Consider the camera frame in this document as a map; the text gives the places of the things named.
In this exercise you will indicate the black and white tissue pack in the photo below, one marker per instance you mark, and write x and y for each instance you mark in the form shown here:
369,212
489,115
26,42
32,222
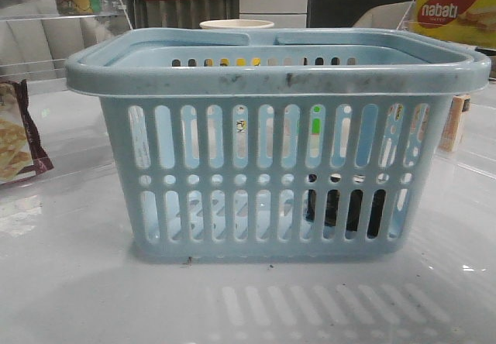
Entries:
354,210

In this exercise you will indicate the light blue plastic basket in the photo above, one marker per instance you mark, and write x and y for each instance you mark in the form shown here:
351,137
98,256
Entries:
218,135

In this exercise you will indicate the beige paper cup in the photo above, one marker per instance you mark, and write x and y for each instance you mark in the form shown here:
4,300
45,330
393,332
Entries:
237,24

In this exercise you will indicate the beige biscuit box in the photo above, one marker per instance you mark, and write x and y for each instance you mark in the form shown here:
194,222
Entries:
454,126

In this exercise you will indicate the brown cracker snack bag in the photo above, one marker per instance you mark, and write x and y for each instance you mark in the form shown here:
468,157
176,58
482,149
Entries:
22,154

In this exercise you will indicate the clear acrylic left shelf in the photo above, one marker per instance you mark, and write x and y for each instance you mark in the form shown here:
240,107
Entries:
37,36

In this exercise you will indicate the yellow nabati wafer box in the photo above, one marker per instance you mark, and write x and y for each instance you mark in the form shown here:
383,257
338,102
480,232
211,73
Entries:
470,22

